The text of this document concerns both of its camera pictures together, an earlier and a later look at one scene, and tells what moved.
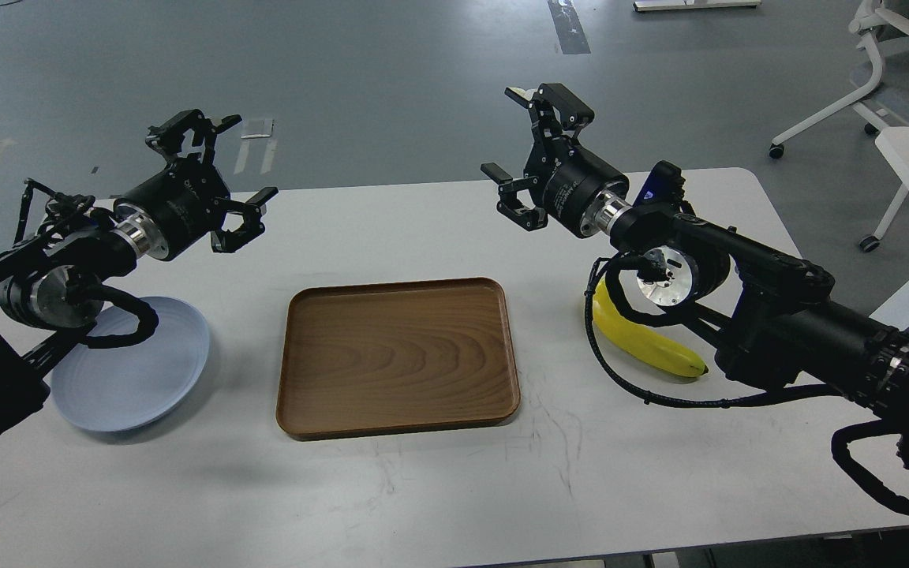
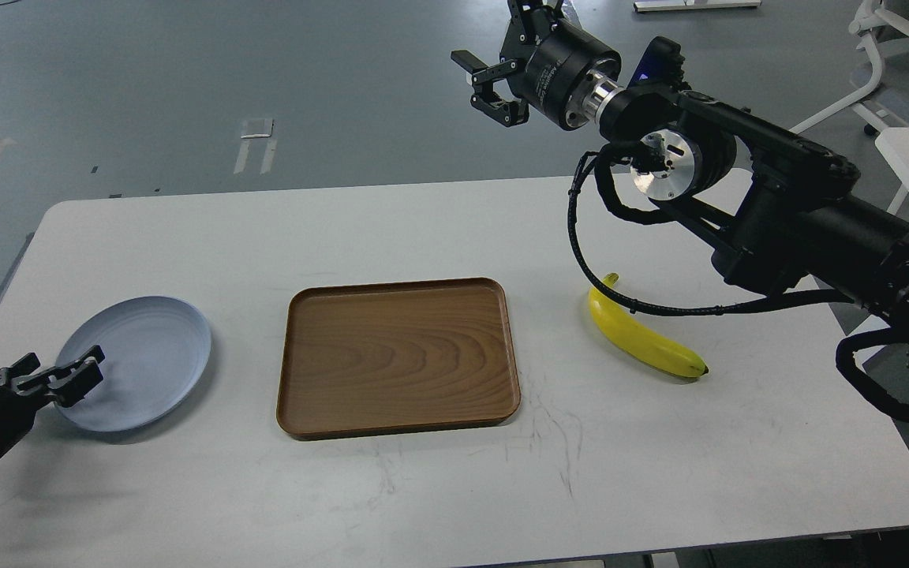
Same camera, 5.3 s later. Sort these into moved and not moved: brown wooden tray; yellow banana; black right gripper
Moved: black right gripper
Not moved: brown wooden tray; yellow banana
